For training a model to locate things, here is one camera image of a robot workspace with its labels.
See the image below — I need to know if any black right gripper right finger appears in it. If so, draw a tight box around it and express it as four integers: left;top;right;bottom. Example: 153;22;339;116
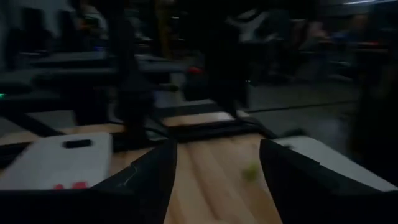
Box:
259;139;346;224

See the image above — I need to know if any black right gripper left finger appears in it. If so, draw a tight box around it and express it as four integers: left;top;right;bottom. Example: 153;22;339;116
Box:
90;138;178;224

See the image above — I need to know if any green wooden block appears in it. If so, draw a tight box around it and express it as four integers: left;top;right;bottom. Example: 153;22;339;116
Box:
242;161;261;182

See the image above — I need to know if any white plastic storage bin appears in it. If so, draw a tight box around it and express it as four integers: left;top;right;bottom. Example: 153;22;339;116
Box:
0;132;113;191
273;135;398;193

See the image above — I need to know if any black side desk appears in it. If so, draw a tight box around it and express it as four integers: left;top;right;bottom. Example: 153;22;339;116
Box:
0;51;187;100

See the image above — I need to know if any person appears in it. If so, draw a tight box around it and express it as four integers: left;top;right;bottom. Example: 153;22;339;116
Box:
73;1;109;41

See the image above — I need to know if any black aluminium table frame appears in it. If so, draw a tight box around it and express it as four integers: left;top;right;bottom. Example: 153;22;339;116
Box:
0;104;279;147

